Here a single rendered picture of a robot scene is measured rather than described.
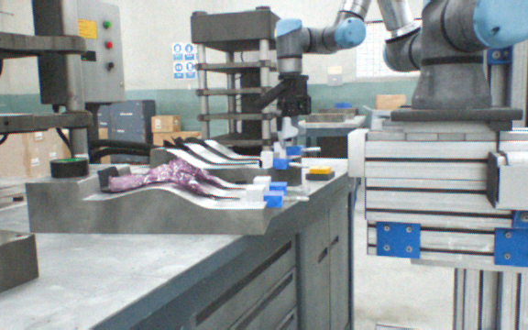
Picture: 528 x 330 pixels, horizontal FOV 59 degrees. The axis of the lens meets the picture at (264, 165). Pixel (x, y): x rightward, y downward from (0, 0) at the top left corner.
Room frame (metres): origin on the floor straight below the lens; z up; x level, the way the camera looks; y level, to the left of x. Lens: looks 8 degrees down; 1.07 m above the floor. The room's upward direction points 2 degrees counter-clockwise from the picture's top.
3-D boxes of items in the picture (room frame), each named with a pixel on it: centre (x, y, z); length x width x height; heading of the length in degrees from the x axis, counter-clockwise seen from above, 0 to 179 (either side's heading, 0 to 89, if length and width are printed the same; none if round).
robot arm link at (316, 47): (1.39, -0.18, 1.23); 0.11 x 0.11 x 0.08; 24
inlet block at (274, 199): (0.97, -0.03, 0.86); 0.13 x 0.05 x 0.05; 83
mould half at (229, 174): (1.42, 0.16, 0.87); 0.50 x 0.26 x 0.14; 66
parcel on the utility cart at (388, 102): (6.96, -1.89, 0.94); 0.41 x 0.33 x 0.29; 83
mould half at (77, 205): (1.06, 0.23, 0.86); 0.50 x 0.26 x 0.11; 83
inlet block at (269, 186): (1.08, -0.04, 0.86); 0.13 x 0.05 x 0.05; 83
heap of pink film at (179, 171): (1.06, 0.23, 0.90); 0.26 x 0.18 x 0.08; 83
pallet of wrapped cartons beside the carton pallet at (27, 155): (4.81, 2.79, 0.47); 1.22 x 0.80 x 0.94; 79
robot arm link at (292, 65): (1.36, -0.08, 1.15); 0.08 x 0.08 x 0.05
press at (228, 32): (6.00, 0.15, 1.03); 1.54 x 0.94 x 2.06; 165
